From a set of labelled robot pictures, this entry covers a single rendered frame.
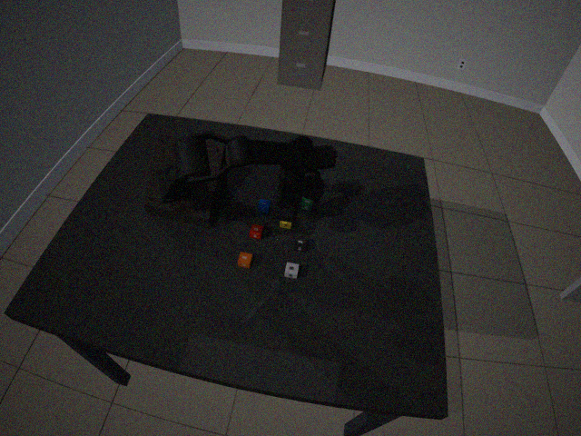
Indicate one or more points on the orange block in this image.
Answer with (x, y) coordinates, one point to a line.
(245, 260)

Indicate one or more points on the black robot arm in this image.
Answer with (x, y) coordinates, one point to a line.
(295, 157)

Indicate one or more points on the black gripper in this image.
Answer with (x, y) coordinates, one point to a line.
(285, 208)

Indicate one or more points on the red block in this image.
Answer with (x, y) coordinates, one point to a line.
(256, 231)

